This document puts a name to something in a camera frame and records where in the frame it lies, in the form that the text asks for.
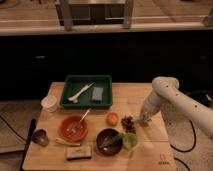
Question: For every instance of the white cup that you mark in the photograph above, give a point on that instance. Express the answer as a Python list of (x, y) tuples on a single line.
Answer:
[(49, 103)]

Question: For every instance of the green plastic tray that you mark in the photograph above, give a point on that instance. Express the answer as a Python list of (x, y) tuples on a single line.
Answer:
[(73, 83)]

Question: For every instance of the dark metal cup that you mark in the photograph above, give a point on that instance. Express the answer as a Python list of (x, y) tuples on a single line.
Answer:
[(40, 137)]

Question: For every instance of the silver spoon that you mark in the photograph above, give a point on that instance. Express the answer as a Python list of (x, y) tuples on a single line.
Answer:
[(80, 121)]

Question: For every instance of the green leaf vegetable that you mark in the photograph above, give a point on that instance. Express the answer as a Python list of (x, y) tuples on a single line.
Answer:
[(112, 140)]

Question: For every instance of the dark brown bowl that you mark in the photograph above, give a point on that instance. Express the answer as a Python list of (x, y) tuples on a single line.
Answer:
[(105, 135)]

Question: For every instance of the grey towel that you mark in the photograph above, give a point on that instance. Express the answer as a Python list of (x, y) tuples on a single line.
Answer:
[(138, 121)]

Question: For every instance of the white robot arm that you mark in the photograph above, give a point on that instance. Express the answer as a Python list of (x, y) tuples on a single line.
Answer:
[(166, 89)]

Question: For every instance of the small orange cup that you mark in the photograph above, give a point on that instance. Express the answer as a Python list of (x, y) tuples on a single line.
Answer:
[(112, 118)]

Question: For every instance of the white chair frame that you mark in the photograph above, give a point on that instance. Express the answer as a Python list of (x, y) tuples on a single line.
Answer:
[(94, 12)]

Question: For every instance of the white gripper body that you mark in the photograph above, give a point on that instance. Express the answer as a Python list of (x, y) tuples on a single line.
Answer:
[(145, 117)]

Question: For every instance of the grey sponge block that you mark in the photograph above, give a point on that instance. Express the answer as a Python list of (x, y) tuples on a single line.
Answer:
[(97, 94)]

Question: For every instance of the beige rectangular block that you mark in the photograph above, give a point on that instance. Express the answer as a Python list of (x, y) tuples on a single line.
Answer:
[(75, 153)]

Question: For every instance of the yellow banana piece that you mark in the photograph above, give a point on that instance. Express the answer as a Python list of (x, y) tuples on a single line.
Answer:
[(63, 142)]

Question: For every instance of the dark red dried fruit pile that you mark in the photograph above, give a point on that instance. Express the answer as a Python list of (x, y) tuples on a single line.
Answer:
[(128, 124)]

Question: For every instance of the orange bowl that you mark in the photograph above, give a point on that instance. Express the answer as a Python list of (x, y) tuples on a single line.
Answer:
[(67, 124)]

